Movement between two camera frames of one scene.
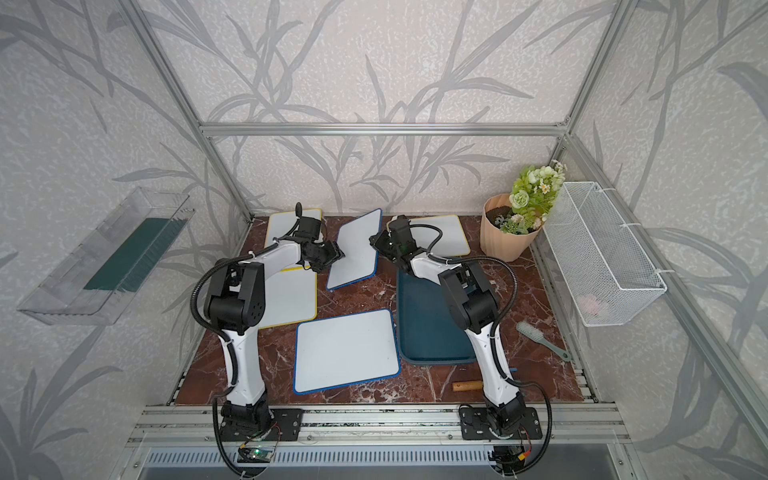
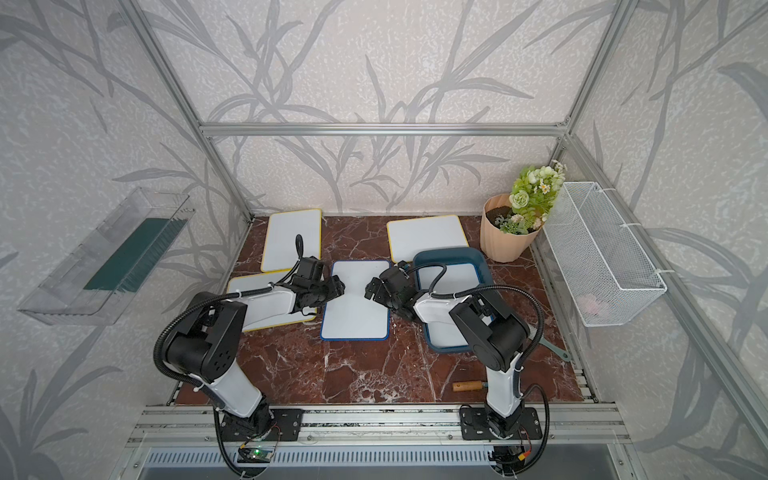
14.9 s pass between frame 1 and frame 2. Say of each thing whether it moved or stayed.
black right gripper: moved
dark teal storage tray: moved
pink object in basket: stayed
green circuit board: stayed
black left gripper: moved
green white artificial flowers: stayed
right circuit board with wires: stayed
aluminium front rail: stayed
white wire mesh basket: stayed
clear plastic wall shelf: stayed
